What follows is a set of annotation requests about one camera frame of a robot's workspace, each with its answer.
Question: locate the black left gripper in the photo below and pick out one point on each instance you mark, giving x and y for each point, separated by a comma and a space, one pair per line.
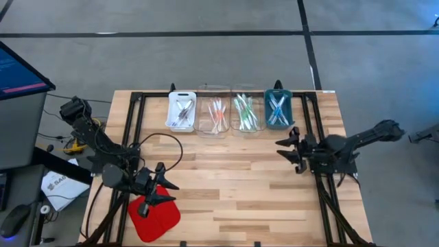
147, 182

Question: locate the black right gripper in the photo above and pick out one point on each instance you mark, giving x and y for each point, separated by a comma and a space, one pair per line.
305, 151

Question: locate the green toothbrush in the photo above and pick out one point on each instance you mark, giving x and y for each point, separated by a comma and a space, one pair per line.
243, 106
252, 111
247, 104
239, 115
254, 120
245, 118

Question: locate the white toothbrush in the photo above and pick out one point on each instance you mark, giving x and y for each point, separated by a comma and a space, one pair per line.
210, 109

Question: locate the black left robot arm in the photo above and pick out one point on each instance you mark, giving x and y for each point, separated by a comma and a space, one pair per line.
99, 144

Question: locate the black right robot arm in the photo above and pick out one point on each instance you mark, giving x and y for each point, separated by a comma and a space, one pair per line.
356, 142

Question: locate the teal plastic bin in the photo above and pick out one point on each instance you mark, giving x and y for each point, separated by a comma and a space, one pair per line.
291, 109

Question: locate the clear plastic bin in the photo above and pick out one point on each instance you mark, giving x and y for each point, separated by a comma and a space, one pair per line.
202, 116
262, 116

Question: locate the white plastic bin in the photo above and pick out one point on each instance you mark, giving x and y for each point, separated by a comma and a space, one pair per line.
169, 116

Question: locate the white printed paper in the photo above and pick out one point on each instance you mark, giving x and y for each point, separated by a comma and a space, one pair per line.
61, 188

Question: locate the black desk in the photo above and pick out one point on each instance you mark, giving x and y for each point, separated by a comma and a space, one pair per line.
58, 164

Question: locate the white tape roll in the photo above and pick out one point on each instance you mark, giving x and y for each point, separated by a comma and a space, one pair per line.
45, 209

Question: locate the black computer mouse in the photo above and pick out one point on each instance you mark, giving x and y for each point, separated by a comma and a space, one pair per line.
15, 219

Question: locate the grey monitor stand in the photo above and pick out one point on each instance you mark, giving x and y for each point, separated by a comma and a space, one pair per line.
20, 130

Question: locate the computer monitor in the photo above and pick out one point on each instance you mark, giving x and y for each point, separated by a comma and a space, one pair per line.
17, 75

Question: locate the black post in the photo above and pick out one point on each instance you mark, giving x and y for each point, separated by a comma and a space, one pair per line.
173, 87
278, 84

